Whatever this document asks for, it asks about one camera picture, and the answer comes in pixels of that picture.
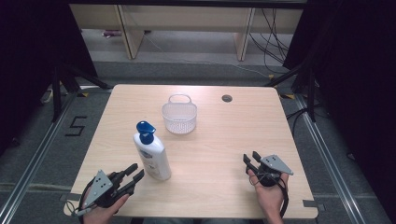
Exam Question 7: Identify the person's right hand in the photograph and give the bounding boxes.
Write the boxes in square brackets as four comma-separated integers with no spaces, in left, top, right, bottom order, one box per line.
[247,170,290,215]

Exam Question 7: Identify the person's left hand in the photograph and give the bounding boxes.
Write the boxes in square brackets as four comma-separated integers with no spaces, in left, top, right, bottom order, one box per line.
[82,194,131,224]

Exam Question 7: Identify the metal floor rail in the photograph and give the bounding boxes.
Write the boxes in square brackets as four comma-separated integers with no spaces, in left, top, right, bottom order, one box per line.
[293,93,369,224]
[0,92,79,224]

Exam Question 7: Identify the white perforated plastic basket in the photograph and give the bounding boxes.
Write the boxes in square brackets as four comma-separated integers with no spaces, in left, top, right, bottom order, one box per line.
[161,93,198,135]

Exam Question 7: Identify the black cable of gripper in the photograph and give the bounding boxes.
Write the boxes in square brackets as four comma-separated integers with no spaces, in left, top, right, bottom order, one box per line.
[78,193,88,224]
[277,178,290,219]

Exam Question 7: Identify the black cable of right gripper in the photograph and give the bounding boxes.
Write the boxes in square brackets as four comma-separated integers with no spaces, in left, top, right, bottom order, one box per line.
[277,178,290,219]

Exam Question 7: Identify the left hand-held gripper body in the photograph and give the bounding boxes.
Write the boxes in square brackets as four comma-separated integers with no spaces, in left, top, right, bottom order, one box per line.
[82,169,124,209]

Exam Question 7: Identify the black floor cables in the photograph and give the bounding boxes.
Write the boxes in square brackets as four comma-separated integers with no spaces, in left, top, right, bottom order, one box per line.
[285,104,314,138]

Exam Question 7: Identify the black curtain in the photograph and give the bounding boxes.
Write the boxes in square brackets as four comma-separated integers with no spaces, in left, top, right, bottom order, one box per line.
[282,0,396,217]
[0,0,99,155]

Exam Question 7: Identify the thin white floor cable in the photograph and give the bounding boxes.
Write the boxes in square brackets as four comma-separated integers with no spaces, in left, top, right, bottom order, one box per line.
[142,33,273,78]

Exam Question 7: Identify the pink object under shelf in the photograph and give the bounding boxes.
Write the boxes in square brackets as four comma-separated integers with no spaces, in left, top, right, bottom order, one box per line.
[101,29,123,39]

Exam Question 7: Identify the grey plug with thin wire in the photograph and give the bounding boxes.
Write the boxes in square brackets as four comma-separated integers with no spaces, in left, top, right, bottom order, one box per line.
[65,200,93,217]

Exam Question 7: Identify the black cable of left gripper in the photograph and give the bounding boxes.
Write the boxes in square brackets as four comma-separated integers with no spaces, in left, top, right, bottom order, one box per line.
[78,193,88,224]

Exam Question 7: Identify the light wooden shelf unit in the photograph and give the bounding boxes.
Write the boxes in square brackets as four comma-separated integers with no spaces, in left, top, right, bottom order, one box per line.
[68,4,304,62]

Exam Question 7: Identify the black metal stand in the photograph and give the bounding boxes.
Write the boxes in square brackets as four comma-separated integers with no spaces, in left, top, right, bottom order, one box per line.
[264,61,318,123]
[50,61,114,123]

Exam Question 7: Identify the bundle of black hanging cables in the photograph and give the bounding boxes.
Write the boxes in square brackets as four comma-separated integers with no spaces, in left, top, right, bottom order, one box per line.
[247,8,294,75]

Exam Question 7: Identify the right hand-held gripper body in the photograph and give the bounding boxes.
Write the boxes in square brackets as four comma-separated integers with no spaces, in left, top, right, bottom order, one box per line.
[255,154,294,189]

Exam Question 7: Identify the white lotion bottle blue pump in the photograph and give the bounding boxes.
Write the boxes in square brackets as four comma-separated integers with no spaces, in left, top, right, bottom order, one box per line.
[133,120,173,181]

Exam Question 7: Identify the grey tape strip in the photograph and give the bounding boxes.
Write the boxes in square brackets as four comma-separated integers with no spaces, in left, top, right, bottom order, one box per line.
[302,199,325,213]
[59,192,83,203]

